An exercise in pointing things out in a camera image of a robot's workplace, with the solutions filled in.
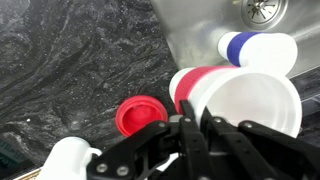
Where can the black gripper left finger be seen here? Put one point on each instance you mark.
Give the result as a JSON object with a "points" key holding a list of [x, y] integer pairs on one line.
{"points": [[150, 150]]}

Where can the black metal-edged board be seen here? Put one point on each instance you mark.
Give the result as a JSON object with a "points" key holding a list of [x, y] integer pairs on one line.
{"points": [[11, 156]]}

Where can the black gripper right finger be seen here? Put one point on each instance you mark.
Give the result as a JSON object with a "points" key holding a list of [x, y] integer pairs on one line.
{"points": [[266, 153]]}

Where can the white mug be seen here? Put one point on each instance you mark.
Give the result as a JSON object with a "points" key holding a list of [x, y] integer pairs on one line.
{"points": [[66, 160]]}

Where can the white and blue cup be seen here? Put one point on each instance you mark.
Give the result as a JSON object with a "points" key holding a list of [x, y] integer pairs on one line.
{"points": [[266, 50]]}

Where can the red round lid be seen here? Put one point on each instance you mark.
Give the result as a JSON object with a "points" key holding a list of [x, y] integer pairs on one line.
{"points": [[140, 115]]}

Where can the stainless steel sink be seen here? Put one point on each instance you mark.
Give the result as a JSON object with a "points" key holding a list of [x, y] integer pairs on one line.
{"points": [[200, 30]]}

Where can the sink drain strainer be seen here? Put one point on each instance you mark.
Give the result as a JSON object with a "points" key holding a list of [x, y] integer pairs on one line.
{"points": [[263, 10]]}

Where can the white and pink cup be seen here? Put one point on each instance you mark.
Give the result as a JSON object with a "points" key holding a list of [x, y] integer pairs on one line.
{"points": [[253, 96]]}

